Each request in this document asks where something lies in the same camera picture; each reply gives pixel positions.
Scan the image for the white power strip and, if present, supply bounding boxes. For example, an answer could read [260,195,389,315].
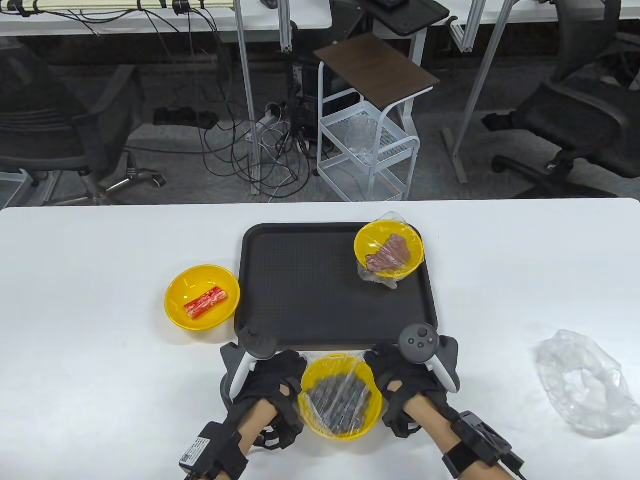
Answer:
[247,102,286,143]

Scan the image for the white wire cart wooden top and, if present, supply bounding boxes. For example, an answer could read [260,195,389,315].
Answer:
[313,33,441,202]

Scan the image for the brown roasted meat piece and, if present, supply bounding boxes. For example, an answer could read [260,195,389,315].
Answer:
[365,233,412,273]

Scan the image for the black power strip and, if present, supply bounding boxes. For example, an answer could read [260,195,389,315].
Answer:
[152,106,220,130]

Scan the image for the beige cable tray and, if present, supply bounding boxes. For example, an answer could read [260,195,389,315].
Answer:
[37,0,233,10]

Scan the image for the person's left hand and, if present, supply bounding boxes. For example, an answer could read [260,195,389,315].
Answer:
[231,350,307,448]

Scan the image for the pile of dark blueberries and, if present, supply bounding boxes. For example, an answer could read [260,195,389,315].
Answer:
[306,372,373,432]

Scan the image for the crumpled clear plastic wrap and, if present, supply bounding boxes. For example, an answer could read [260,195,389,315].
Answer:
[345,112,381,166]

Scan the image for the clear plastic storage box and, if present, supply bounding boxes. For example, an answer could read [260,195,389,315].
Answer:
[0,170,33,210]

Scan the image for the person's right hand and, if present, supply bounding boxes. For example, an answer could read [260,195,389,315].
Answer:
[364,342,453,438]

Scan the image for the black side stand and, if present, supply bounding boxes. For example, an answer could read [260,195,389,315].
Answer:
[360,0,451,68]

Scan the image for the black plastic tray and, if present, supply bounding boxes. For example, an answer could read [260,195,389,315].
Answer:
[234,222,439,348]

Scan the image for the grey white handheld controller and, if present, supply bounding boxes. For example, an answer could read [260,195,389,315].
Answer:
[398,324,461,393]
[220,326,278,401]

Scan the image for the tangle of black cables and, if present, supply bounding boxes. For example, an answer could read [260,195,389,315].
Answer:
[145,7,321,201]

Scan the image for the yellow plastic bowl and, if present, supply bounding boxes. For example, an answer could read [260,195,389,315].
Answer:
[165,265,241,332]
[298,353,384,441]
[354,221,425,278]

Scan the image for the clear plastic food cover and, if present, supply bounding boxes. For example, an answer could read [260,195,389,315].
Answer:
[356,211,426,291]
[299,352,386,436]
[536,328,640,440]

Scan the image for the black mesh office chair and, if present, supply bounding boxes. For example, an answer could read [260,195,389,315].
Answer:
[481,0,640,199]
[0,37,168,207]

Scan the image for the person's left forearm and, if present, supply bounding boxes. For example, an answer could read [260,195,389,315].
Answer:
[235,400,278,480]

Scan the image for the red white crab stick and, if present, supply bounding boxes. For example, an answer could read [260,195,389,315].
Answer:
[184,286,228,319]

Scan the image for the white desk aluminium legs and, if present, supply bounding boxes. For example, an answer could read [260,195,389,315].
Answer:
[0,0,333,197]
[440,0,640,185]

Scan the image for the black computer tower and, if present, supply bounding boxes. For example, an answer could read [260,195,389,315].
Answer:
[292,60,363,151]

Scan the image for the person's right forearm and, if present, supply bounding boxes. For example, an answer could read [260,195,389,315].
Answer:
[402,392,516,480]

